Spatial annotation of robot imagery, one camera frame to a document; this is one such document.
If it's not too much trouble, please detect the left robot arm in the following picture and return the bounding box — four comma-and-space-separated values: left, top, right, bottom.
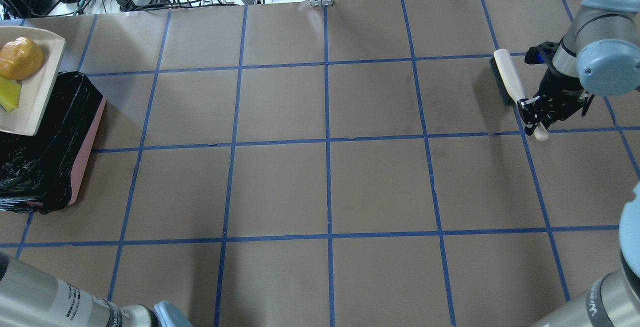
0, 252, 192, 327

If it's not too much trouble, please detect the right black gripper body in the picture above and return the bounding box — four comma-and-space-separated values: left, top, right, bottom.
525, 41, 595, 121

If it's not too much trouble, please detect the beige plastic dustpan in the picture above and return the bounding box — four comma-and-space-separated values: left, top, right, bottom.
0, 25, 66, 136

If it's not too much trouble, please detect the bin with black bag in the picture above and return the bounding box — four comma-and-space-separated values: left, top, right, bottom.
0, 71, 103, 215

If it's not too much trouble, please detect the yellow toy cheese wedge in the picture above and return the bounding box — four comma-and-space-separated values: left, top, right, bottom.
0, 77, 22, 113

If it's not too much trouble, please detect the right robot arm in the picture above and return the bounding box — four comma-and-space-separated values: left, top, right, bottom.
516, 0, 640, 327

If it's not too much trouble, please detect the toy brown potato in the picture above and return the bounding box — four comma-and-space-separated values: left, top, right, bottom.
0, 36, 44, 81

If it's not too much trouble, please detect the white hand brush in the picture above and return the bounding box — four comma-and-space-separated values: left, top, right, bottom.
489, 48, 549, 141

